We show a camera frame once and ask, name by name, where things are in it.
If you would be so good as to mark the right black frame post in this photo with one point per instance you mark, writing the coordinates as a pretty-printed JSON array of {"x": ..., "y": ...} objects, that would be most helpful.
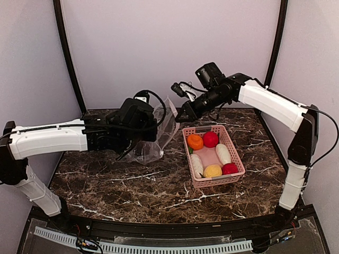
[{"x": 277, "y": 42}]

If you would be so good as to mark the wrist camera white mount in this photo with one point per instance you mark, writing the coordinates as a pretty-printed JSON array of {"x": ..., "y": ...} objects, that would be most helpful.
[
  {"x": 142, "y": 96},
  {"x": 183, "y": 89}
]

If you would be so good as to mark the white toy radish with leaves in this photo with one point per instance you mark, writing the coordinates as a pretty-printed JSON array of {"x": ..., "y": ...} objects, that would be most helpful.
[{"x": 197, "y": 166}]

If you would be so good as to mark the pink perforated plastic basket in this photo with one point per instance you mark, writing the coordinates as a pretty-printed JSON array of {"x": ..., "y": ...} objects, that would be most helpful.
[{"x": 208, "y": 156}]

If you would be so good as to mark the black frame post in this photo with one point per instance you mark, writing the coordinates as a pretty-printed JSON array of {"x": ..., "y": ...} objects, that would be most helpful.
[
  {"x": 67, "y": 55},
  {"x": 277, "y": 42}
]

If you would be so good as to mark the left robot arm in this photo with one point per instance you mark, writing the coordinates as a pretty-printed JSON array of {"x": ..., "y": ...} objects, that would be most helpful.
[{"x": 18, "y": 143}]

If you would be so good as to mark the left black frame post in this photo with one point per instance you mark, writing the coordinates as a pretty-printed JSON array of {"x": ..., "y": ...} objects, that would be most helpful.
[{"x": 67, "y": 55}]

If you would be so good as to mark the yellow toy fruit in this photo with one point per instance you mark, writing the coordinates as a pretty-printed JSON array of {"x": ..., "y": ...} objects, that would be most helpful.
[{"x": 214, "y": 170}]

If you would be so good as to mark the orange toy fruit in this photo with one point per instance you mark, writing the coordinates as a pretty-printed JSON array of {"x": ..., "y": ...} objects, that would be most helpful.
[{"x": 195, "y": 141}]

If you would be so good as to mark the red toy apple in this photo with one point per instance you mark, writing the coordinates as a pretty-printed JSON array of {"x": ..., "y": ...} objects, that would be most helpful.
[{"x": 210, "y": 139}]

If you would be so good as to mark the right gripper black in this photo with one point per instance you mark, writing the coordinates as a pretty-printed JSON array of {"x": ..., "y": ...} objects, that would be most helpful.
[{"x": 194, "y": 113}]

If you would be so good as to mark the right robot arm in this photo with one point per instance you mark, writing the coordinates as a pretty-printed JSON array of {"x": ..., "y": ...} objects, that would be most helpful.
[{"x": 300, "y": 119}]

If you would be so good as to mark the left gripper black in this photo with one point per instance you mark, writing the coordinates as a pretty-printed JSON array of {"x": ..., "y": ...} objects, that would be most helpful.
[{"x": 152, "y": 135}]

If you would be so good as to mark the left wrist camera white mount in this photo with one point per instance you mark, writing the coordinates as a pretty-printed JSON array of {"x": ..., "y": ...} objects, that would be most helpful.
[{"x": 142, "y": 96}]

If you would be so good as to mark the white toy radish right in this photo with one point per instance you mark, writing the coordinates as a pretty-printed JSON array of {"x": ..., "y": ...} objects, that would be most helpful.
[{"x": 223, "y": 154}]

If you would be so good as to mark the white slotted cable duct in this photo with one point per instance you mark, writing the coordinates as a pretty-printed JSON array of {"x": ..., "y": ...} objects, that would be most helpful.
[{"x": 124, "y": 245}]

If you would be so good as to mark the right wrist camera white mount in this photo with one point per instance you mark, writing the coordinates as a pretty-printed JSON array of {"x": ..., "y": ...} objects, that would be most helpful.
[{"x": 183, "y": 89}]

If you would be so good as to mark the red toy fruit front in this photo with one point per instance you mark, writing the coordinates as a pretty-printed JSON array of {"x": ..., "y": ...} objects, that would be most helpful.
[{"x": 229, "y": 168}]

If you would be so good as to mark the black front rail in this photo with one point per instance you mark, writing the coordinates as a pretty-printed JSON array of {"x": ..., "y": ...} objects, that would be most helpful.
[{"x": 252, "y": 228}]

